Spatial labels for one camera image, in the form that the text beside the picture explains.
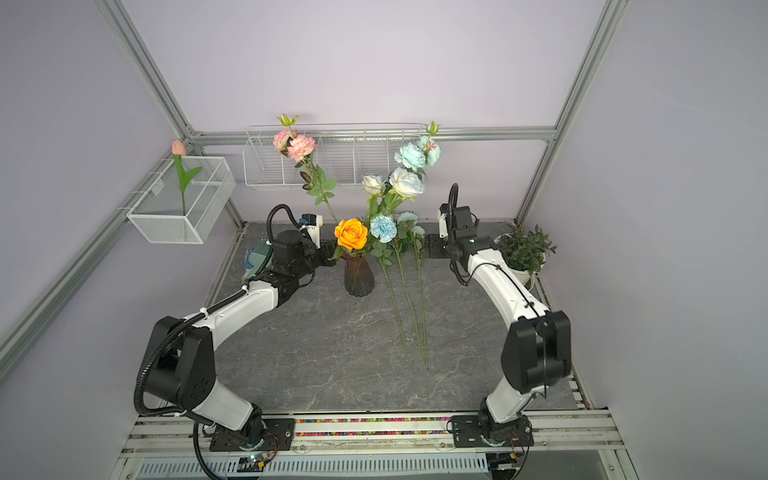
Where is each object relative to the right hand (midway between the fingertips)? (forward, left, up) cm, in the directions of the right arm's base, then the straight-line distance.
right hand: (435, 241), depth 88 cm
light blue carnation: (-8, +15, +14) cm, 22 cm away
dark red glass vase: (-5, +23, -11) cm, 27 cm away
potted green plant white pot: (-4, -26, -1) cm, 26 cm away
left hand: (-2, +27, +2) cm, 27 cm away
